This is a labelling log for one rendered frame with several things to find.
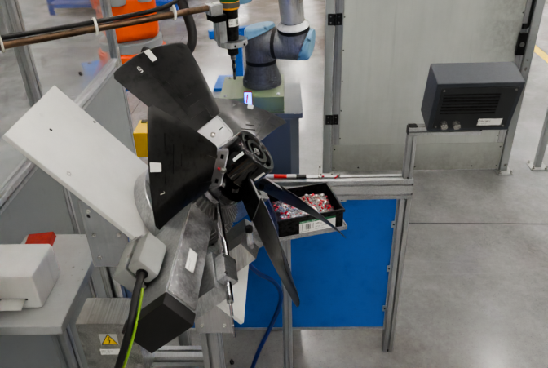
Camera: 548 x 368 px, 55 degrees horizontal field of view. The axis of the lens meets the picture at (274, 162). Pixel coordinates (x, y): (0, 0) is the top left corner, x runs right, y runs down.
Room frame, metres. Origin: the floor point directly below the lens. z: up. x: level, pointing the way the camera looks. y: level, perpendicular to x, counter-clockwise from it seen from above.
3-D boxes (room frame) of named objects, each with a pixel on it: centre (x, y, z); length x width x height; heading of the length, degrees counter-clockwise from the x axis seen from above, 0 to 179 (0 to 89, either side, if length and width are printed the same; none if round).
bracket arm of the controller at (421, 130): (1.51, -0.56, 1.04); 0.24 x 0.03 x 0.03; 88
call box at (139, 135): (1.55, 0.37, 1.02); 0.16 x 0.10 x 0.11; 88
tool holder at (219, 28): (1.17, 0.09, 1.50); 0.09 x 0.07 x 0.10; 123
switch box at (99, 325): (0.96, 0.43, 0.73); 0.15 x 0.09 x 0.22; 88
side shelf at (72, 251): (1.08, 0.64, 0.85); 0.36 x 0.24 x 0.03; 178
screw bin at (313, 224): (1.37, -0.09, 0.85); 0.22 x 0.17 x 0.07; 104
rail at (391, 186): (1.53, -0.03, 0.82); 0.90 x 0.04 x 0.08; 88
